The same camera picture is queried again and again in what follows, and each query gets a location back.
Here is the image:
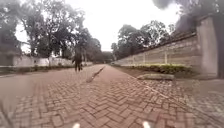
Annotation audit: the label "grey stone kerb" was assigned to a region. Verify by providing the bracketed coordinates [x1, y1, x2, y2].
[85, 65, 106, 84]

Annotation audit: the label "red brick path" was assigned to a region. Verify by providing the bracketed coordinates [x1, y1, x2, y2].
[9, 64, 214, 128]

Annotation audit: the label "person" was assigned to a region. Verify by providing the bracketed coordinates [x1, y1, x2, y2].
[72, 49, 84, 73]

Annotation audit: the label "flat concrete slab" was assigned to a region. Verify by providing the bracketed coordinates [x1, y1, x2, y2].
[136, 73, 176, 81]

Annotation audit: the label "low green hedge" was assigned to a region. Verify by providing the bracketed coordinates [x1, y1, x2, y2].
[128, 63, 194, 75]

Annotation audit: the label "row of tall trees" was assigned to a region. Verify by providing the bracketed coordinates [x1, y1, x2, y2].
[0, 0, 113, 64]

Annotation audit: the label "brick paved road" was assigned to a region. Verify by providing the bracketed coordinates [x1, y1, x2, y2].
[0, 64, 106, 128]

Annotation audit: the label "grey paved driveway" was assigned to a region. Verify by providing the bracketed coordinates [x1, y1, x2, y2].
[141, 77, 224, 128]

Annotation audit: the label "trees behind concrete wall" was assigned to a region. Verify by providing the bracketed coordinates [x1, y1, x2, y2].
[110, 0, 224, 61]

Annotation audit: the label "grey concrete slab wall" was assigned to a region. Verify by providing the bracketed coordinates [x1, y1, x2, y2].
[111, 14, 220, 80]

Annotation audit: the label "pale boundary wall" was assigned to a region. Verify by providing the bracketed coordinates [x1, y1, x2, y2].
[0, 54, 94, 68]

